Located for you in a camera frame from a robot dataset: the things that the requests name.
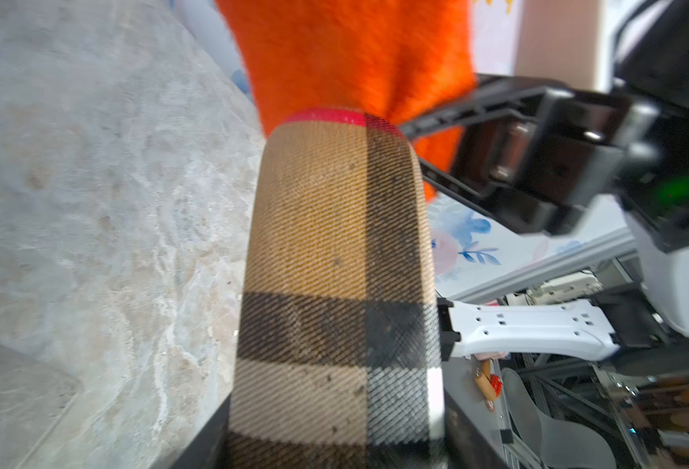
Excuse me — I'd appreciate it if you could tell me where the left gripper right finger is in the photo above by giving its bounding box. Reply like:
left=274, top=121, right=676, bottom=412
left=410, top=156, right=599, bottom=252
left=444, top=392, right=508, bottom=469

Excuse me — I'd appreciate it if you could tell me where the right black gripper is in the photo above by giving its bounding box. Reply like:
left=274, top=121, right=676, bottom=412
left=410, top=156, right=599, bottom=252
left=400, top=1, right=689, bottom=252

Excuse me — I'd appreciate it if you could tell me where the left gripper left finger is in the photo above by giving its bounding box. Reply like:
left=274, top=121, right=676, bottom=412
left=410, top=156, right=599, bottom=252
left=150, top=396, right=230, bottom=469

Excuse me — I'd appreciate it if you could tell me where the plaid eyeglass case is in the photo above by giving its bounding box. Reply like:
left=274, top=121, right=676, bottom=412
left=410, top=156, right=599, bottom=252
left=224, top=109, right=448, bottom=468

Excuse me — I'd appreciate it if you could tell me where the orange microfiber cloth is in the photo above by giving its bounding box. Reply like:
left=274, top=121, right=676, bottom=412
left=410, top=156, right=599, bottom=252
left=214, top=0, right=479, bottom=203

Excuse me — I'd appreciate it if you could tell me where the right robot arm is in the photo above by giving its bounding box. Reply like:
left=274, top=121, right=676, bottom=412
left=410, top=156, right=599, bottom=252
left=401, top=1, right=689, bottom=375

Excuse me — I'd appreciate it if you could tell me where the grey eyeglass case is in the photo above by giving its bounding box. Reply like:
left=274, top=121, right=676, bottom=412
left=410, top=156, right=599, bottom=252
left=0, top=345, right=83, bottom=468

